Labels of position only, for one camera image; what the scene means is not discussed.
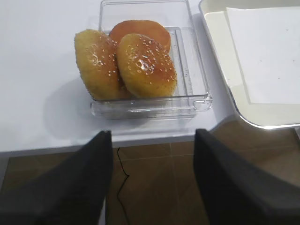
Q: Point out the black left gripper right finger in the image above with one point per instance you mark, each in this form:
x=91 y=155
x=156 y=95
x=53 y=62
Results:
x=235 y=192

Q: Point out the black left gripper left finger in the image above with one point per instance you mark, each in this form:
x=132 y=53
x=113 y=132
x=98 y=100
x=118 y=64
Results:
x=72 y=193

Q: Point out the left sesame bun top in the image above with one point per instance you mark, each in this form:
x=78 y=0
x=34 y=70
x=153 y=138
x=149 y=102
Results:
x=95 y=54

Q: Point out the sesame bun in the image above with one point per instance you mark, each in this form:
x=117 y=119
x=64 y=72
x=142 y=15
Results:
x=145 y=67
x=95 y=54

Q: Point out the right sesame bun top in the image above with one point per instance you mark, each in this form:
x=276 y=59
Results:
x=145 y=67

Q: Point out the white paper sheet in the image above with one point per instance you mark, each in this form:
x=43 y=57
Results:
x=267 y=42

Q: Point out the orange bun bottom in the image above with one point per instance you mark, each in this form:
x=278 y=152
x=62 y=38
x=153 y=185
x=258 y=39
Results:
x=148 y=28

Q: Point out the white metal tray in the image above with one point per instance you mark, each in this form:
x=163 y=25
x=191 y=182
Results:
x=214 y=18

